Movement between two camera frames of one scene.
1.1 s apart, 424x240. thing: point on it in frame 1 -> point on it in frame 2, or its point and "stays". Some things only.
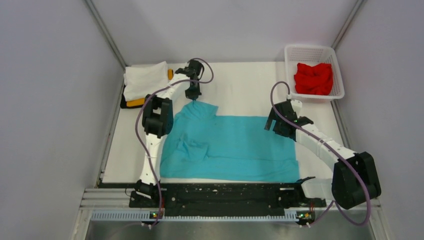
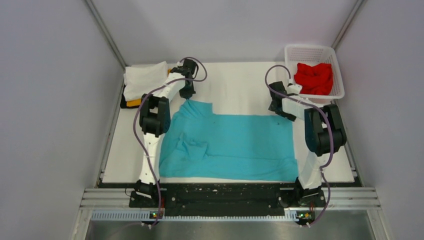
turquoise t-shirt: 198,144 stays
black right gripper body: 278,127 -> 290,117
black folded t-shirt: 123,103 stays
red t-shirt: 315,80 stays
